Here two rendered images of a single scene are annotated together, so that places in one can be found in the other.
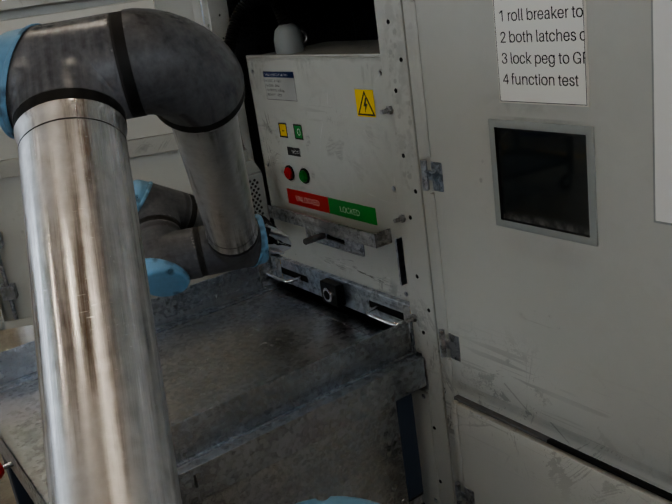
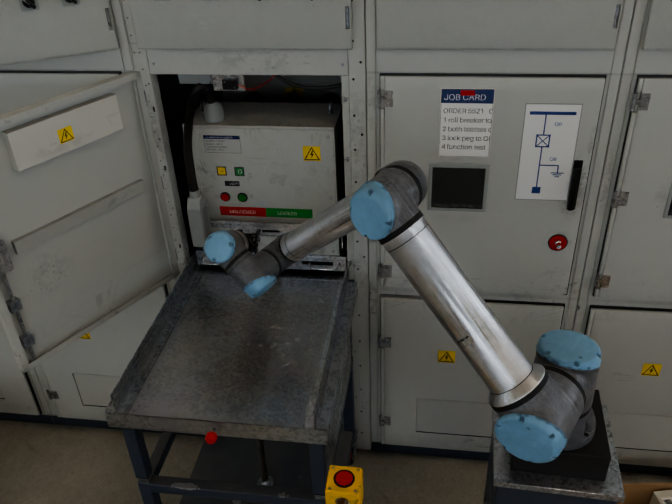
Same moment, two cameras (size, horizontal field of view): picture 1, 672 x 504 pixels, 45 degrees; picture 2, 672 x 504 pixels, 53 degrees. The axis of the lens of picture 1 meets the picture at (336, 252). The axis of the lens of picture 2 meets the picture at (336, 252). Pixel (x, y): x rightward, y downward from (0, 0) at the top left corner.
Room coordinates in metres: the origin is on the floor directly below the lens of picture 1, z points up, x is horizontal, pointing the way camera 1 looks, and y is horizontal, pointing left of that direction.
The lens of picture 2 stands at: (0.11, 1.32, 2.19)
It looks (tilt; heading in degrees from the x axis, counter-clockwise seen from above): 33 degrees down; 313
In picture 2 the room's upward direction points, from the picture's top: 3 degrees counter-clockwise
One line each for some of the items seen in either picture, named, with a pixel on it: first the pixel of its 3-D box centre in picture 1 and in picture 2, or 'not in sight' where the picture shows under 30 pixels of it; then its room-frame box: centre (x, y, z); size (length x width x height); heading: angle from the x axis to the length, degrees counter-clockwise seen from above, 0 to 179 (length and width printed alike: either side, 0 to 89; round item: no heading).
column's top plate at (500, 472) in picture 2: not in sight; (552, 443); (0.54, 0.01, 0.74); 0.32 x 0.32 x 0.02; 31
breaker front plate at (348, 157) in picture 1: (323, 176); (263, 196); (1.63, 0.00, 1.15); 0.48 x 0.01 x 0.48; 33
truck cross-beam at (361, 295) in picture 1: (346, 287); (271, 257); (1.64, -0.01, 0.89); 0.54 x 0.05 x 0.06; 33
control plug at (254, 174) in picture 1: (249, 198); (199, 219); (1.77, 0.18, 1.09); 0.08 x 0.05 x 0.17; 123
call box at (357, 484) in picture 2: not in sight; (344, 492); (0.81, 0.56, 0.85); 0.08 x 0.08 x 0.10; 33
